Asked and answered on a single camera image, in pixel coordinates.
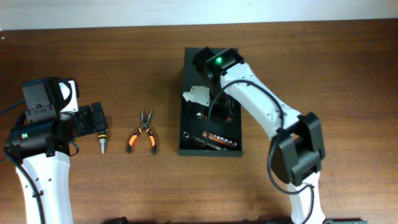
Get black yellow screwdriver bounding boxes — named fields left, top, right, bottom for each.
left=98, top=129, right=108, bottom=154

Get orange socket bit rail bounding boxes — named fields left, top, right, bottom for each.
left=202, top=131, right=238, bottom=147

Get silver ratchet wrench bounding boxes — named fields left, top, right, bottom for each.
left=182, top=132, right=227, bottom=151

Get orange black needle-nose pliers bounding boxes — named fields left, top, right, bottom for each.
left=126, top=110, right=157, bottom=155

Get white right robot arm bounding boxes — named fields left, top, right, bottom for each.
left=192, top=47, right=326, bottom=223

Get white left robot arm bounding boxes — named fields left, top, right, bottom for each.
left=4, top=77, right=108, bottom=223

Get black open storage box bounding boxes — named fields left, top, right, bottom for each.
left=178, top=47, right=243, bottom=157

